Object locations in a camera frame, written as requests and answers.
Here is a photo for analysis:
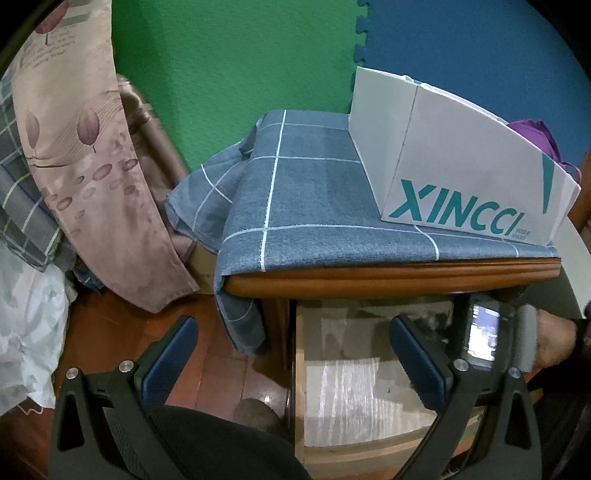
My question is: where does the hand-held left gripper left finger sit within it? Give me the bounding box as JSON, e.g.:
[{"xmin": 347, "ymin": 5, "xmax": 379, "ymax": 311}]
[{"xmin": 48, "ymin": 315, "xmax": 200, "ymax": 480}]

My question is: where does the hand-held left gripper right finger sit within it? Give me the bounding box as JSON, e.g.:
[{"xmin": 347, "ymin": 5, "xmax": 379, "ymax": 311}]
[{"xmin": 389, "ymin": 316, "xmax": 541, "ymax": 480}]

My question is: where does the brown cardboard box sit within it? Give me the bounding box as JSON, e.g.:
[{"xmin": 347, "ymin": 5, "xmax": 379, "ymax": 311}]
[{"xmin": 187, "ymin": 247, "xmax": 222, "ymax": 296}]

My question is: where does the person's right forearm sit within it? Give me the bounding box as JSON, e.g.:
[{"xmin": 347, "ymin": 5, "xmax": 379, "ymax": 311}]
[{"xmin": 536, "ymin": 300, "xmax": 591, "ymax": 370}]

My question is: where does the brown floral curtain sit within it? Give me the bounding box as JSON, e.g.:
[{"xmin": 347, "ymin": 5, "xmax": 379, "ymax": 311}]
[{"xmin": 9, "ymin": 0, "xmax": 201, "ymax": 315}]

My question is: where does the green foam mat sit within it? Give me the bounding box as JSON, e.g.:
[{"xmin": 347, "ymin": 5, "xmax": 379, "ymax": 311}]
[{"xmin": 111, "ymin": 0, "xmax": 370, "ymax": 174}]

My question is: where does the blue checked cloth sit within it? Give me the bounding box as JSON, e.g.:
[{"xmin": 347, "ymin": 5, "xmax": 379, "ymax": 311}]
[{"xmin": 165, "ymin": 110, "xmax": 561, "ymax": 358}]

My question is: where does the white patterned bed sheet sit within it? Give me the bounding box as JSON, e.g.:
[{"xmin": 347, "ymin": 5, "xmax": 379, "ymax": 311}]
[{"xmin": 0, "ymin": 240, "xmax": 79, "ymax": 416}]

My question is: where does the wooden drawer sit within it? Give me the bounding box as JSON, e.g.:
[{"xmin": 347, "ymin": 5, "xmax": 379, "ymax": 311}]
[{"xmin": 288, "ymin": 295, "xmax": 490, "ymax": 478}]

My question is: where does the purple underwear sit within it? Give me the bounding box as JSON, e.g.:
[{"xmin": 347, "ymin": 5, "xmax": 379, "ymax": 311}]
[{"xmin": 508, "ymin": 119, "xmax": 581, "ymax": 178}]

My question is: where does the dark cloth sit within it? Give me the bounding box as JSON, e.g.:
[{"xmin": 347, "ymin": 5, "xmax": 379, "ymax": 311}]
[{"xmin": 106, "ymin": 408, "xmax": 312, "ymax": 480}]

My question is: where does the wooden nightstand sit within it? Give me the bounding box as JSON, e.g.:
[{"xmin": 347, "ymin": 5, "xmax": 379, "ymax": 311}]
[{"xmin": 224, "ymin": 256, "xmax": 561, "ymax": 480}]

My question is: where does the brown rounded object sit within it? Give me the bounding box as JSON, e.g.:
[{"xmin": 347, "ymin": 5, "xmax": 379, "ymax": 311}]
[{"xmin": 233, "ymin": 398, "xmax": 283, "ymax": 435}]

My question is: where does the white cardboard box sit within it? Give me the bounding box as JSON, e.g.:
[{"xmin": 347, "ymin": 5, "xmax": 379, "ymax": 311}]
[{"xmin": 347, "ymin": 67, "xmax": 591, "ymax": 319}]

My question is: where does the blue foam mat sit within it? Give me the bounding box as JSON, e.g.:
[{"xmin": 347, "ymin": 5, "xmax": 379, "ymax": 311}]
[{"xmin": 355, "ymin": 0, "xmax": 587, "ymax": 167}]

